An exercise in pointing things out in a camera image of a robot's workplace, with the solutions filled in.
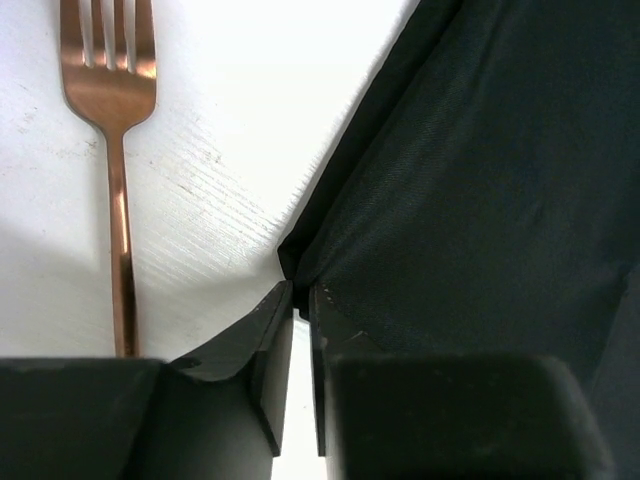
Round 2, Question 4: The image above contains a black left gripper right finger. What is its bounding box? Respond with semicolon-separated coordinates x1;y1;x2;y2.
309;287;617;479

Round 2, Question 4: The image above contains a black cloth placemat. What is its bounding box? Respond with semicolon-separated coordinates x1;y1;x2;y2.
279;1;639;479

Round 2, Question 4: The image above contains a copper fork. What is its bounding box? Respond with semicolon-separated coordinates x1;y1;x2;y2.
59;0;157;358

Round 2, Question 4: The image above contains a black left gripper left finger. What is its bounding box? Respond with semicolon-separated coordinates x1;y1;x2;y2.
1;281;293;479

